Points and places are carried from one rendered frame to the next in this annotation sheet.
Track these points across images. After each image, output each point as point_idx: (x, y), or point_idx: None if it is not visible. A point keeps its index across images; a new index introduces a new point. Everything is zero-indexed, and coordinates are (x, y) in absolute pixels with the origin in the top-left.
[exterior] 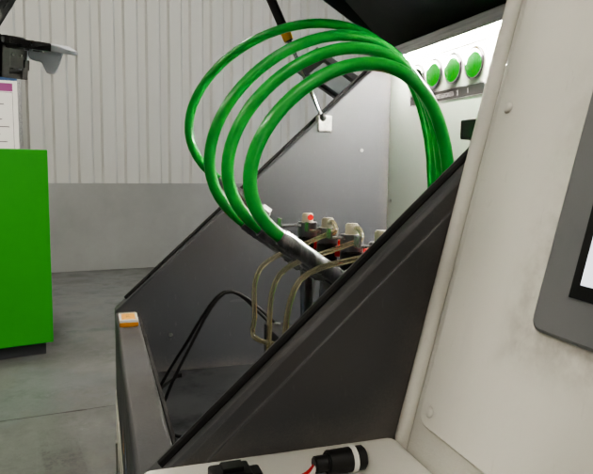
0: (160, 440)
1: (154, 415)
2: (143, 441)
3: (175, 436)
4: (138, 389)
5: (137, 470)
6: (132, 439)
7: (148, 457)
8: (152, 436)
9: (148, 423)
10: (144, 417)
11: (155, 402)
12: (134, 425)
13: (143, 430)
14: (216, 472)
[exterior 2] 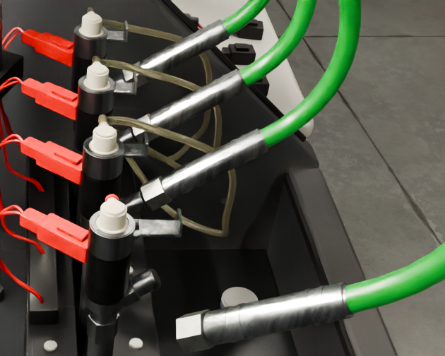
0: (312, 206)
1: (328, 249)
2: (328, 208)
3: (299, 215)
4: (364, 311)
5: (321, 174)
6: (339, 215)
7: (317, 186)
8: (321, 212)
9: (330, 235)
10: (338, 247)
11: (334, 276)
12: (345, 234)
13: (333, 224)
14: (263, 78)
